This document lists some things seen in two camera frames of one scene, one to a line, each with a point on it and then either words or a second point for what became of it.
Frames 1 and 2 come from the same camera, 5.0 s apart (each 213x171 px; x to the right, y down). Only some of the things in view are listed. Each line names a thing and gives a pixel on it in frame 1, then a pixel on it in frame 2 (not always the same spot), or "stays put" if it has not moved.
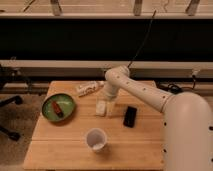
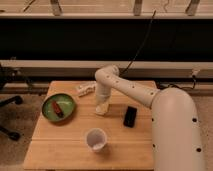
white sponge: x=101 y=108 stays put
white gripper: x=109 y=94 -> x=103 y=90
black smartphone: x=130 y=116 stays put
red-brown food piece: x=57 y=109 stays put
